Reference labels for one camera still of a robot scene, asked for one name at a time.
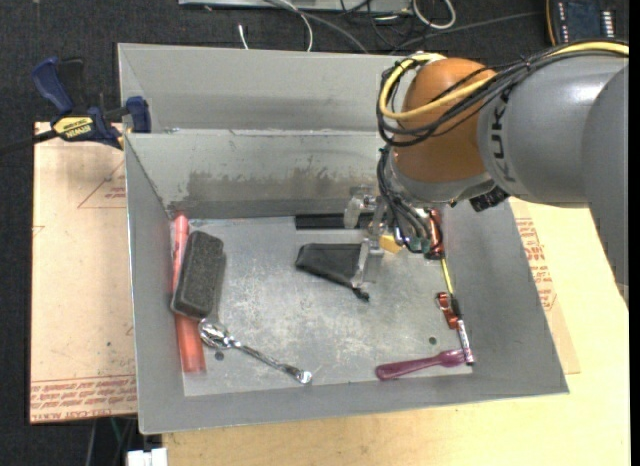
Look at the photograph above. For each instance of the dark green flat block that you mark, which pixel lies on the dark green flat block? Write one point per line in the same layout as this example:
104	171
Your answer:
320	221

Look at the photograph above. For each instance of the brown cardboard board red print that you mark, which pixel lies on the brown cardboard board red print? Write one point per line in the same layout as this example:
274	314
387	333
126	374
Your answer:
75	254

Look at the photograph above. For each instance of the black sponge block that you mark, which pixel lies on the black sponge block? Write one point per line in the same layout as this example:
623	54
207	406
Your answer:
200	274

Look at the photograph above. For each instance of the orange-red plastic tube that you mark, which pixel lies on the orange-red plastic tube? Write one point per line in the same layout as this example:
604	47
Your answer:
192	349

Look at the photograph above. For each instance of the shiny metal spoon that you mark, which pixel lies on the shiny metal spoon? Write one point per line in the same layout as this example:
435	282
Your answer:
215	335

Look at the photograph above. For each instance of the red and yellow screwdriver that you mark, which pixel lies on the red and yellow screwdriver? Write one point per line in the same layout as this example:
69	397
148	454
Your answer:
436	236

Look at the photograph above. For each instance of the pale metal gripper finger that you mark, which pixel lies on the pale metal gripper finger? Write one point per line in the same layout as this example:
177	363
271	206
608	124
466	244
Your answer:
367	266
357	210

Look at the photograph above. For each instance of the purple plastic fork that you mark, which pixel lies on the purple plastic fork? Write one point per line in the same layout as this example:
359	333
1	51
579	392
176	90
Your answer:
405	368

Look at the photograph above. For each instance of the grey metal bin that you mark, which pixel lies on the grey metal bin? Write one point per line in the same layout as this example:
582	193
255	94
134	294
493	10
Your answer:
310	324

